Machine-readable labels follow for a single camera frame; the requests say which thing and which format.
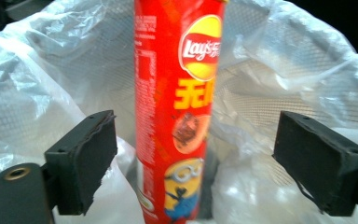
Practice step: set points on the metal mesh trash bin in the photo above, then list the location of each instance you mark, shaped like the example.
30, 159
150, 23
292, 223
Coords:
254, 90

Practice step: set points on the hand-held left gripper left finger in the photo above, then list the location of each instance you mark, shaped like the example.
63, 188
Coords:
84, 158

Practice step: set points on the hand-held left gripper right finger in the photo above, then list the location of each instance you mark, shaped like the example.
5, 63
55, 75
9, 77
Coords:
320, 161

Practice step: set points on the red chip can yellow lid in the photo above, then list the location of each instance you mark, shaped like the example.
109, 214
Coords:
174, 93

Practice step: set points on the bin with blue liner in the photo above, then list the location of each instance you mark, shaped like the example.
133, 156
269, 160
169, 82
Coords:
28, 93

